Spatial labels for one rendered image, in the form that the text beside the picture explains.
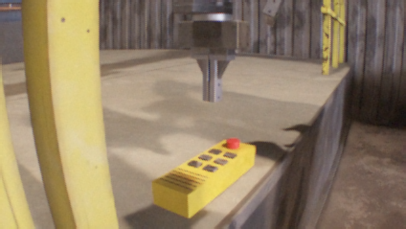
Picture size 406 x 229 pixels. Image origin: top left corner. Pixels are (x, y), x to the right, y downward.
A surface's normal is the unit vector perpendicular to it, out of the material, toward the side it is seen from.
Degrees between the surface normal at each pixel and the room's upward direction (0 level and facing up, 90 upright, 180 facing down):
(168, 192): 90
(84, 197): 90
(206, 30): 90
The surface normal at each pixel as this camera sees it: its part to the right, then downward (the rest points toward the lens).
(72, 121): 0.85, 0.15
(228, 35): -0.55, 0.22
